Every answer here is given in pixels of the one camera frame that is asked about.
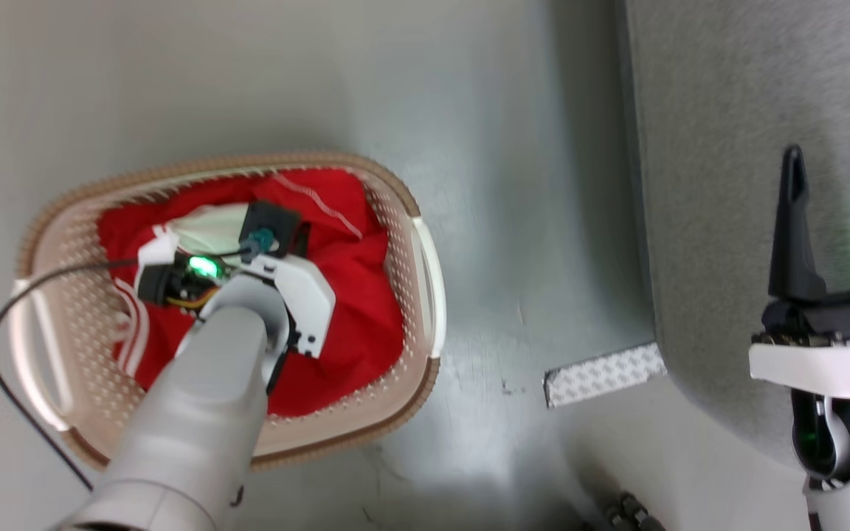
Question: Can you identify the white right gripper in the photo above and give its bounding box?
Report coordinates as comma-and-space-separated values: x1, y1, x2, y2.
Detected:
748, 139, 850, 403

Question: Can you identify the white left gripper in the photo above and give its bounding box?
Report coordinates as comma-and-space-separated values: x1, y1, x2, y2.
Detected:
136, 236, 337, 359

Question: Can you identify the red and white garment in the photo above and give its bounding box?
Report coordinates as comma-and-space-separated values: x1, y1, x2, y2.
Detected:
97, 168, 405, 420

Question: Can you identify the beige perforated plastic laundry basket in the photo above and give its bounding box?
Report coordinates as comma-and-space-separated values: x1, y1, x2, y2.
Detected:
8, 151, 446, 473

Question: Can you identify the grey fabric sofa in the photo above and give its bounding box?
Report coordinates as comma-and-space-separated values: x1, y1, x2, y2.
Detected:
621, 0, 850, 473

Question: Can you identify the white patterned floor strip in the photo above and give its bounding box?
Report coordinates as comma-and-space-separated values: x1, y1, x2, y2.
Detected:
543, 341, 668, 409

